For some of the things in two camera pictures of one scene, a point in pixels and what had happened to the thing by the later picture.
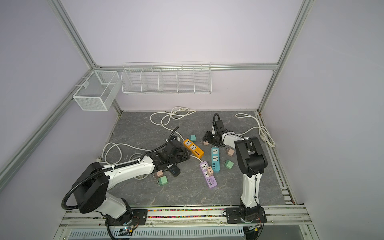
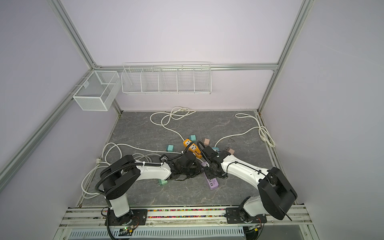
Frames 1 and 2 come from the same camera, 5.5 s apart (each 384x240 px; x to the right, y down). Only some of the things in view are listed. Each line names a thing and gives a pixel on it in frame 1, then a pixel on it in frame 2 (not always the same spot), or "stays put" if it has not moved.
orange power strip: x=195 y=149 stays put
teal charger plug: x=192 y=137 stays put
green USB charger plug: x=163 y=180 stays put
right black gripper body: x=211 y=138 to x=209 y=172
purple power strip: x=211 y=180 stays put
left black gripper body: x=182 y=156 to x=194 y=170
